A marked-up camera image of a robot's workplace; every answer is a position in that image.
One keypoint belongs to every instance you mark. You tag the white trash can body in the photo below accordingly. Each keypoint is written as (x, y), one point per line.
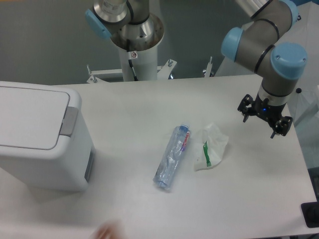
(66, 166)

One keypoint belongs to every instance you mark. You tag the crushed clear plastic bottle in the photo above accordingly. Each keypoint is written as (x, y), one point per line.
(173, 155)

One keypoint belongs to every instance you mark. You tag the blurred human hand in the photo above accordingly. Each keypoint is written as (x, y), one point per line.
(110, 230)

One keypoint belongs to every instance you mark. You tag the black device at edge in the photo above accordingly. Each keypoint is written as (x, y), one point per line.
(310, 212)

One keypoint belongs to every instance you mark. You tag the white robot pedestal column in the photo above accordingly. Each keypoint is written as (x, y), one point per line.
(144, 63)

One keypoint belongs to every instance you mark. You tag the crumpled white plastic wrapper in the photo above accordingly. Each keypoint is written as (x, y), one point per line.
(209, 147)

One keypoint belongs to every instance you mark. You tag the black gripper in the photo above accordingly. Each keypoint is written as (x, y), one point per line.
(271, 114)

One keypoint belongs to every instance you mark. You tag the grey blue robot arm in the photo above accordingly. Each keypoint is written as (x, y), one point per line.
(279, 64)

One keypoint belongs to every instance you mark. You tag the white trash can lid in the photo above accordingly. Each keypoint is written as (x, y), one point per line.
(31, 118)

